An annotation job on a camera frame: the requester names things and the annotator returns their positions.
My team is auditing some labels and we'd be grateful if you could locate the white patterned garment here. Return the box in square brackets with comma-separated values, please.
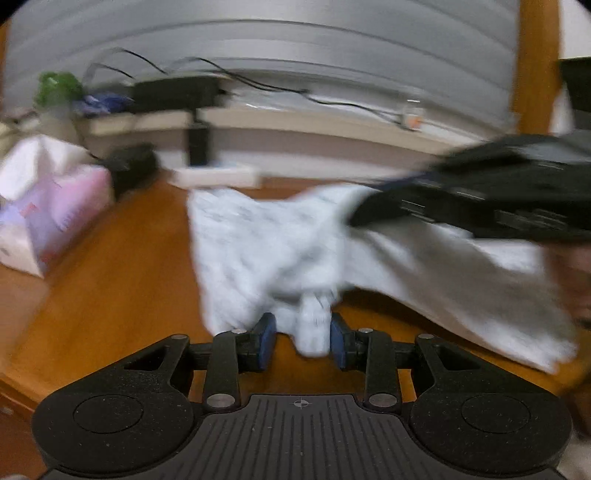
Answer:
[186, 184, 578, 373]

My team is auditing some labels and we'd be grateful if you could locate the person's right hand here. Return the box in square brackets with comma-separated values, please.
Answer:
[545, 244, 591, 329]

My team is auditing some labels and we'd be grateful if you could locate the glass jar orange label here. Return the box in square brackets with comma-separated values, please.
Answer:
[400, 98, 424, 131]

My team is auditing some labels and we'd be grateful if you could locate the grey window blind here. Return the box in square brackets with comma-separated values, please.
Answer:
[4, 1, 519, 128]

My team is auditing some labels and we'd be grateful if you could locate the white power strip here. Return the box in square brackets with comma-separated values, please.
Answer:
[168, 164, 262, 190]

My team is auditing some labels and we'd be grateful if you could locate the black pouch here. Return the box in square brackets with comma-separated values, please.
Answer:
[102, 143, 159, 200]

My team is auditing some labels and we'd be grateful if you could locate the beige window sill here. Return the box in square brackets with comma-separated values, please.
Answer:
[85, 106, 461, 155]

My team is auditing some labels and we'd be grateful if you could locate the black power adapter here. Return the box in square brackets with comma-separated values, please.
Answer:
[185, 110, 211, 167]

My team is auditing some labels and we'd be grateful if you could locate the pink tissue box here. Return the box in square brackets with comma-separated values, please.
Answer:
[1, 135, 114, 277]

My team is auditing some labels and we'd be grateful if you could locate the black box on sill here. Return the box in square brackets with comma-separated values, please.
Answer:
[130, 76, 226, 113]

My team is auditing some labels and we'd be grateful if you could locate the blue packet on sill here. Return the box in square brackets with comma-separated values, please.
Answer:
[74, 92, 133, 118]

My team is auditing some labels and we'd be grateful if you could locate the brown wooden window frame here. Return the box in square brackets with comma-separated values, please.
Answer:
[512, 0, 562, 134]

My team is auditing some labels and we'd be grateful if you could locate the black cable on sill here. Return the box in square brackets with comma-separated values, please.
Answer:
[82, 45, 403, 126]

